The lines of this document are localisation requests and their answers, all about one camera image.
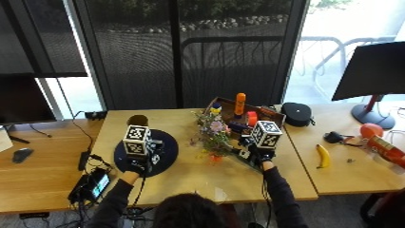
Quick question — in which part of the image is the person's right hand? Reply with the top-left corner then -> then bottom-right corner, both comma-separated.
239,136 -> 277,163

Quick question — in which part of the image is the person's left hand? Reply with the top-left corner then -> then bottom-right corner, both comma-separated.
125,139 -> 165,177

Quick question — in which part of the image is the bouquet of mixed flowers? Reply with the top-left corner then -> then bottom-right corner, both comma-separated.
189,110 -> 264,172

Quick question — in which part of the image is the white marker cube right glove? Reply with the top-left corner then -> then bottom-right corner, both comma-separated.
249,120 -> 284,149

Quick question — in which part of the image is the white marker cube glove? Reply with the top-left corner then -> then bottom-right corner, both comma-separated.
249,120 -> 284,149
121,124 -> 153,158

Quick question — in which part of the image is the round dark blue mat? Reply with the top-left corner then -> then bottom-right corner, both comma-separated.
113,128 -> 180,178

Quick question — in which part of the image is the white marker cube left glove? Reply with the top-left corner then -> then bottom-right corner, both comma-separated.
121,124 -> 153,158

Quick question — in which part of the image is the red and white cup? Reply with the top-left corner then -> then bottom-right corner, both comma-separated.
245,110 -> 260,127

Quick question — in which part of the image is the black device with lit screen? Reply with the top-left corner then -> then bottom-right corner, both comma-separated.
67,167 -> 115,204

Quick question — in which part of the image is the brown paper cup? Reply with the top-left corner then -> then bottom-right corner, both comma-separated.
127,114 -> 149,128

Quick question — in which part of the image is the brown cardboard tray box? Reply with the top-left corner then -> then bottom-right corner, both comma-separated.
203,96 -> 288,141

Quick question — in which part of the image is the black round case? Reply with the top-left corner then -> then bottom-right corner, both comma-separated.
280,102 -> 317,128

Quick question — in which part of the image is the tall orange bottle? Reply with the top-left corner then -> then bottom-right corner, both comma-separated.
235,92 -> 247,117

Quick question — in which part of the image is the yellow banana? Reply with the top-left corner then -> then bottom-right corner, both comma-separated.
316,143 -> 332,169

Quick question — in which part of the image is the yellow bottle with blue cap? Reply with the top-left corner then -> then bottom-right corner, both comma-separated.
209,102 -> 223,117

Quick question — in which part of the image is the small black clip object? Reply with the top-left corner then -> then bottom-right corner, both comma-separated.
323,131 -> 356,145

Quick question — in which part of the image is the the person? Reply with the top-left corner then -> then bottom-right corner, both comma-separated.
88,159 -> 311,228

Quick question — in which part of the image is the orange ball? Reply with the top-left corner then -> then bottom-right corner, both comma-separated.
360,123 -> 385,140

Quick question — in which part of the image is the black computer mouse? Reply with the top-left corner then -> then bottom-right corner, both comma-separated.
12,147 -> 35,164

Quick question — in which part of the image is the red cylindrical can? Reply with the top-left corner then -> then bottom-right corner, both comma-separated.
367,135 -> 405,169

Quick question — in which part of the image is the white paper sheet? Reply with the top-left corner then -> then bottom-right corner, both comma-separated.
0,125 -> 15,154

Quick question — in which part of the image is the black monitor with red stand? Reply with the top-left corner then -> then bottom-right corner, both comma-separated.
331,41 -> 405,130

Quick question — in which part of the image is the black power adapter with cable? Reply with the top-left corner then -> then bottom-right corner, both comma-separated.
77,150 -> 92,172

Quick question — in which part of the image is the black cable clamp block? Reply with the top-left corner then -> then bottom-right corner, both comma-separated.
84,110 -> 109,121

